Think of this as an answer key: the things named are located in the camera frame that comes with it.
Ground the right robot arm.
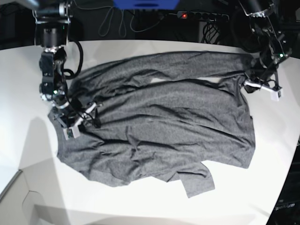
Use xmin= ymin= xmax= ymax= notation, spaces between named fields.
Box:
xmin=19 ymin=0 xmax=98 ymax=140

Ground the grey hanging cable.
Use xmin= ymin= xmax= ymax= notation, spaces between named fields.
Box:
xmin=98 ymin=7 xmax=165 ymax=38

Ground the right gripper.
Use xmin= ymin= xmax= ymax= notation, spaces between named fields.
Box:
xmin=49 ymin=100 xmax=101 ymax=141

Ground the blue box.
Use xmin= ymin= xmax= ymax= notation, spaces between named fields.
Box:
xmin=113 ymin=0 xmax=179 ymax=10

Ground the black cable bundle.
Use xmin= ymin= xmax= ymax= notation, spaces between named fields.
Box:
xmin=199 ymin=21 xmax=221 ymax=45

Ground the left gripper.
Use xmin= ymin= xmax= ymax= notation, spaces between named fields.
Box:
xmin=243 ymin=72 xmax=284 ymax=102

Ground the grey t-shirt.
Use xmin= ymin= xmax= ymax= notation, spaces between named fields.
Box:
xmin=57 ymin=52 xmax=255 ymax=197

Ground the white chair at table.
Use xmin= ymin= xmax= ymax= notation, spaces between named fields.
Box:
xmin=0 ymin=170 xmax=71 ymax=225

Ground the black power strip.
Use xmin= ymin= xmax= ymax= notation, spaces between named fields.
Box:
xmin=176 ymin=11 xmax=230 ymax=22

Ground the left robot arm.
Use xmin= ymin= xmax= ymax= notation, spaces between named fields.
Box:
xmin=239 ymin=0 xmax=292 ymax=101

